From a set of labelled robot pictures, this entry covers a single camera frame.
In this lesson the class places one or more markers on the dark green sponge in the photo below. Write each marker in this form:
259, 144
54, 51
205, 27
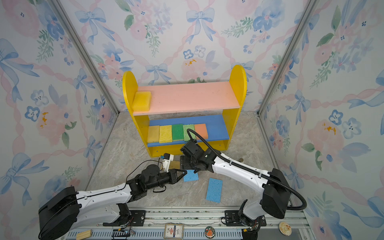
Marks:
177, 132

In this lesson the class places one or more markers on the orange pink sponge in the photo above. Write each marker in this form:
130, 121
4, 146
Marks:
201, 129

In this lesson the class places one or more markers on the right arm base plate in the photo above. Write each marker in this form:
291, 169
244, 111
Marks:
234, 219

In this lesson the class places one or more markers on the light green sponge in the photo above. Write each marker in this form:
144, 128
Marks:
188, 134

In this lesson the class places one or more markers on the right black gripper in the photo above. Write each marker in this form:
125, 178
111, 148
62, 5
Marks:
184, 163

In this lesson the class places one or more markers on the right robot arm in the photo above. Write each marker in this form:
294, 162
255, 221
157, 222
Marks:
271, 198

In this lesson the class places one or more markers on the round beige disc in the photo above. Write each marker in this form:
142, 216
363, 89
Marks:
285, 229

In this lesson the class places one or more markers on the round dark badge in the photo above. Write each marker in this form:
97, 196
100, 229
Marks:
209, 232

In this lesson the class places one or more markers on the bright yellow sponge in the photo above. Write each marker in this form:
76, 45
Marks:
165, 134

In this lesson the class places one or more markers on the pale yellow sponge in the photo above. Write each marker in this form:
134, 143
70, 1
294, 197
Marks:
153, 134
175, 165

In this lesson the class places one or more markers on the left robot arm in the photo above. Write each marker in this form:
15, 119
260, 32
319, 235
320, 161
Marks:
69, 208

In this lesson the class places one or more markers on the yellow shelf pink blue boards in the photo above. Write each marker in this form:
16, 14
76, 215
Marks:
216, 104

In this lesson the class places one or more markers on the blue sponge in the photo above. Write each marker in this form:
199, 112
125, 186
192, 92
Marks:
191, 176
214, 191

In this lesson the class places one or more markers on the square printed card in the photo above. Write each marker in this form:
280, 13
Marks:
174, 231

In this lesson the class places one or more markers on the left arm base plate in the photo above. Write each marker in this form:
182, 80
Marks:
134, 218

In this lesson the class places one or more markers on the wooden block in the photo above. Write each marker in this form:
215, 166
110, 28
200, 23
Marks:
84, 235

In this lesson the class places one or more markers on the aluminium rail base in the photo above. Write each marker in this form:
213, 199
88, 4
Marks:
195, 220

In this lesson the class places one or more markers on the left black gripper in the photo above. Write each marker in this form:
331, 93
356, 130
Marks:
173, 175

